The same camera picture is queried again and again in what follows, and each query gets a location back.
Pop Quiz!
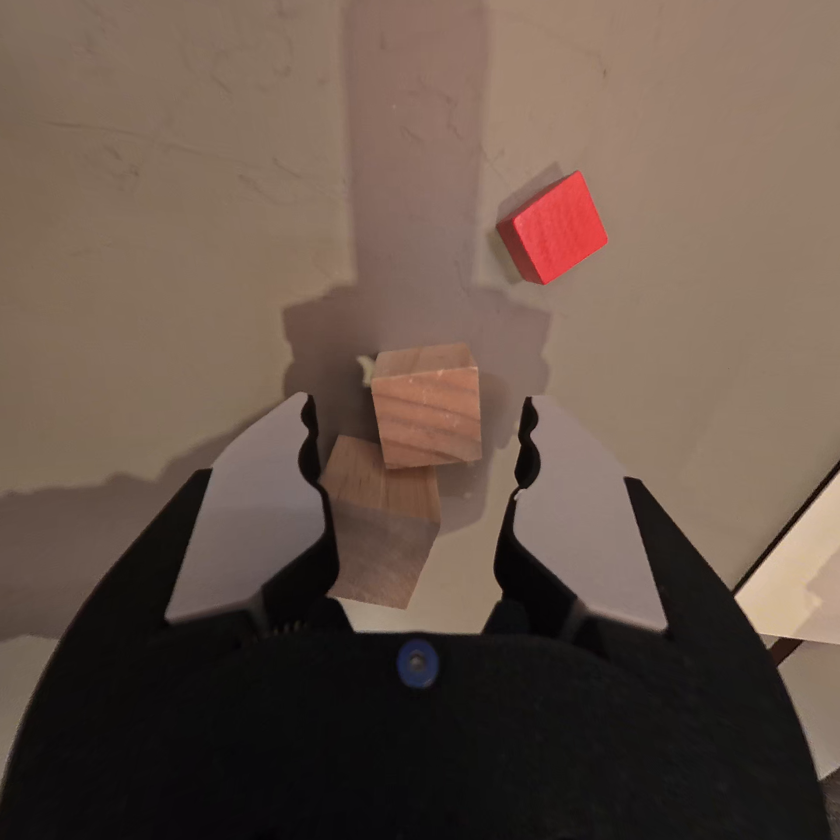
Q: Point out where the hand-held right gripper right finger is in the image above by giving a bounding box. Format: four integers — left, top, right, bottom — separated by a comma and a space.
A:
493, 395, 669, 641

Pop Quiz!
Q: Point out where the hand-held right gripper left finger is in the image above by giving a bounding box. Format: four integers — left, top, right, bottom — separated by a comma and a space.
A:
164, 392, 340, 634

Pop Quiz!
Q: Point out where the large natural wooden cube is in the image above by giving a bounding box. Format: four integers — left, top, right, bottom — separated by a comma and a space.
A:
318, 434, 441, 610

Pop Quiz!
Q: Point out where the small natural wooden cube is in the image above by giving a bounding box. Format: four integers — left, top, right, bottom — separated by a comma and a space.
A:
371, 343, 483, 470

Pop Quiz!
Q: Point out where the red wooden cube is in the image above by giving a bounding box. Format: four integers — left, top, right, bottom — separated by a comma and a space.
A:
495, 171, 609, 286

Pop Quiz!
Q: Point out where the white stand with wooden board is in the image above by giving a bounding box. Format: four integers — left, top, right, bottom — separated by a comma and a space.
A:
734, 459, 840, 647

